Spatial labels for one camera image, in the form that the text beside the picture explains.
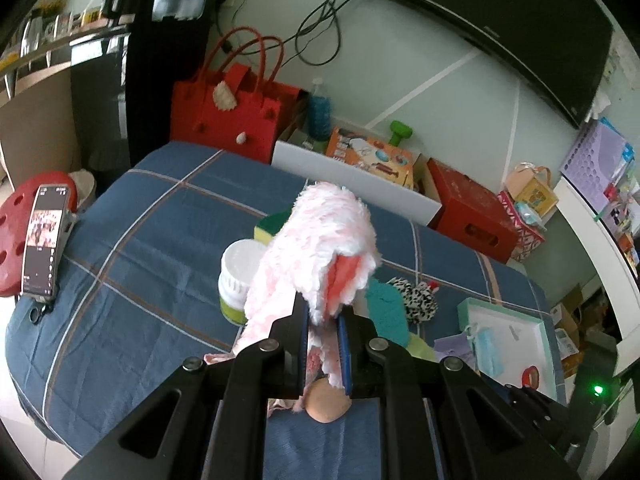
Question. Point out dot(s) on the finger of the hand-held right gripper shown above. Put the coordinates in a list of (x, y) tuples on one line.
[(530, 397)]

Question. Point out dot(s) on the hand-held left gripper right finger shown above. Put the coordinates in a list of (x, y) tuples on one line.
[(344, 355)]

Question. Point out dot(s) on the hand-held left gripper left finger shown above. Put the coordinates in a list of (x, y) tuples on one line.
[(302, 355)]

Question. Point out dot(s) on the mint green shallow box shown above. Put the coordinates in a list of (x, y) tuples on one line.
[(520, 332)]

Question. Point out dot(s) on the black and white spotted plush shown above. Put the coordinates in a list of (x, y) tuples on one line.
[(417, 297)]

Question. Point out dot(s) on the yellow and green sponge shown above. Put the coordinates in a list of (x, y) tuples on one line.
[(267, 230)]

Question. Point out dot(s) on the red tape roll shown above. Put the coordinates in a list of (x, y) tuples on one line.
[(530, 376)]

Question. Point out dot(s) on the cardboard boxes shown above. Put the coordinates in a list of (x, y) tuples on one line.
[(575, 325)]

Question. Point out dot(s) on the beige round puff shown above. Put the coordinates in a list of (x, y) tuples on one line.
[(325, 404)]

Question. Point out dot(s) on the blue face mask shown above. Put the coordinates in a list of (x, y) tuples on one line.
[(489, 352)]

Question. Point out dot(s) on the teal fabric pouch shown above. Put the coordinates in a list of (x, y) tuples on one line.
[(387, 307)]

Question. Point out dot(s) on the light green cloth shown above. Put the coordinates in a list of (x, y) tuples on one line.
[(420, 347)]

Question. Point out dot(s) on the purple card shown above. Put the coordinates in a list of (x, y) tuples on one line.
[(452, 347)]

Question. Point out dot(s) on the white jar with green label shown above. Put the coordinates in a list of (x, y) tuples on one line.
[(239, 280)]

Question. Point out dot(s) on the white desk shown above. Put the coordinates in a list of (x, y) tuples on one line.
[(595, 240)]

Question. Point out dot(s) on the red and white patterned bag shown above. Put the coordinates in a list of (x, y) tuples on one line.
[(522, 232)]

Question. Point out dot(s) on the white board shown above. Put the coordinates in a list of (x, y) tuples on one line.
[(350, 180)]

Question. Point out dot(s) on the blue plaid blanket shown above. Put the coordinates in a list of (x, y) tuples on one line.
[(165, 240)]

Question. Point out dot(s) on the red plastic crate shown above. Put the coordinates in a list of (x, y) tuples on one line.
[(470, 205)]

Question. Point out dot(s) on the orange toy box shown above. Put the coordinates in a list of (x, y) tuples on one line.
[(370, 157)]

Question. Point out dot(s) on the green dumbbell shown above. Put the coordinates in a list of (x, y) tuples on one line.
[(400, 132)]

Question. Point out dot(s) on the red felt handbag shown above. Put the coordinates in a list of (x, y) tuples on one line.
[(225, 110)]

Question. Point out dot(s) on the smartphone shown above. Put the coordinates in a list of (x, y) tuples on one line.
[(42, 240)]

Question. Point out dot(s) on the red plastic stool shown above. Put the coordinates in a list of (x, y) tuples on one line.
[(10, 240)]

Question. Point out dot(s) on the black cabinet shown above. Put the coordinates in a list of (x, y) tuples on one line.
[(165, 70)]

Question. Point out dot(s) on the black television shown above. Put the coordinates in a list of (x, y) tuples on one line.
[(500, 20)]

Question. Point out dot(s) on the row of small packets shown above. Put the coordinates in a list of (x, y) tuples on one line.
[(55, 27)]

